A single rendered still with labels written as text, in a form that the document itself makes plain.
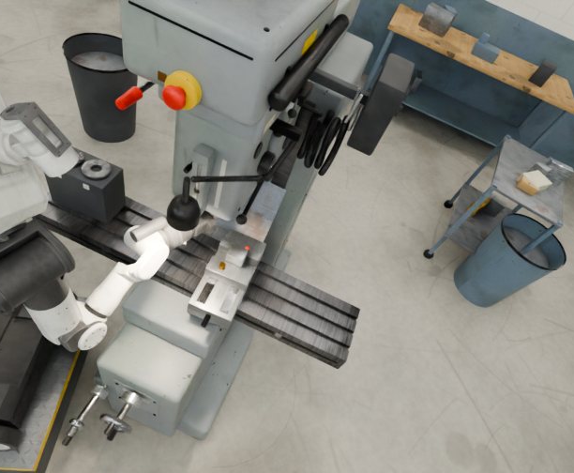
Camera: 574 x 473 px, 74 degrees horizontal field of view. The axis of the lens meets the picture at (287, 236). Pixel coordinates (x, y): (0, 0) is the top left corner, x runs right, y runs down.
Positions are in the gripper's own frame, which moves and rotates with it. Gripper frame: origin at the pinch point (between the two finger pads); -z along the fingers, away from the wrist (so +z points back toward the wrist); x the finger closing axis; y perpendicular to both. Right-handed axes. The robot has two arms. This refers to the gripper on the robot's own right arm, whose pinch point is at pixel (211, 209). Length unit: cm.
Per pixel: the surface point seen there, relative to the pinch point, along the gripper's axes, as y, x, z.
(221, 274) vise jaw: 17.6, -13.0, 3.9
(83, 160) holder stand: 9.3, 46.2, 14.8
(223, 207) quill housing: -13.9, -9.4, 6.2
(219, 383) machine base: 103, -27, 2
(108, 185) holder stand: 10.9, 33.9, 13.6
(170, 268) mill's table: 28.7, 4.1, 10.7
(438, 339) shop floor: 122, -107, -135
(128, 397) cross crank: 55, -16, 42
